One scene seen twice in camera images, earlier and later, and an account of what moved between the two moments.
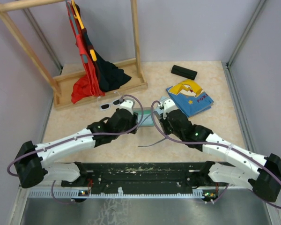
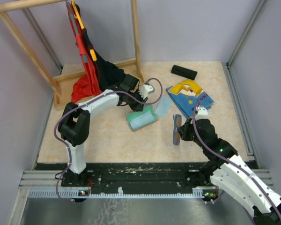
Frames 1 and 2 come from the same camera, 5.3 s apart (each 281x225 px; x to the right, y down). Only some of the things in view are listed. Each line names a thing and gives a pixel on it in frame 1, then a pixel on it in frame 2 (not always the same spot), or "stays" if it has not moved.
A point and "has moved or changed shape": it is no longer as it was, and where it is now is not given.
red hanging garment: (87, 85) stays
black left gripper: (133, 122) to (139, 107)
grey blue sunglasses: (152, 144) has moved or changed shape
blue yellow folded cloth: (188, 96) stays
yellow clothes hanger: (77, 16) stays
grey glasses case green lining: (147, 120) stays
